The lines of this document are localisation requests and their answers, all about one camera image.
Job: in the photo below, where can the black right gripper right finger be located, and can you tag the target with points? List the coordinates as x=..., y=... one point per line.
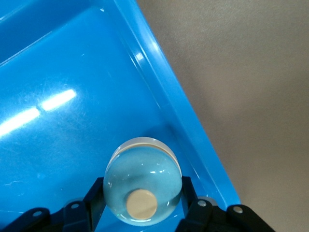
x=205, y=217

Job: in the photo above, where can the brown table mat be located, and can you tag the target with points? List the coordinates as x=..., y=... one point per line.
x=265, y=96

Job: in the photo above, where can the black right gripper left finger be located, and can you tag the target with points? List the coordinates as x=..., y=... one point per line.
x=79, y=215

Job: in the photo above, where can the blue plastic tray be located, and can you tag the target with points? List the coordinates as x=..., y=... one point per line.
x=72, y=96

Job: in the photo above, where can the blue dome call bell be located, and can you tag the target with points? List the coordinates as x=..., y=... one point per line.
x=144, y=174

